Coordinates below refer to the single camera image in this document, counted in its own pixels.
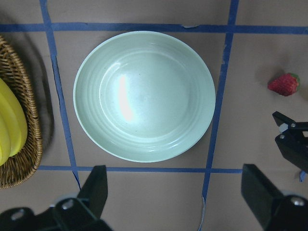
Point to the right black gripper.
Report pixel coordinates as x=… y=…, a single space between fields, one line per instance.
x=291 y=141

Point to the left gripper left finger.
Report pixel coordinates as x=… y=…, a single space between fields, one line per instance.
x=94 y=192

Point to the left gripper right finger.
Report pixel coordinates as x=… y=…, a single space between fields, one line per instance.
x=259 y=193

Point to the strawberry with green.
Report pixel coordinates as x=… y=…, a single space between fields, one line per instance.
x=285 y=85

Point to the light green plate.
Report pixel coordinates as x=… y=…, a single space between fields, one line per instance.
x=144 y=96

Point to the brown wicker basket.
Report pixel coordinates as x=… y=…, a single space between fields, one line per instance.
x=23 y=165

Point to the yellow banana bunch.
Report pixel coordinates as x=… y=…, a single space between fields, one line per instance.
x=13 y=126

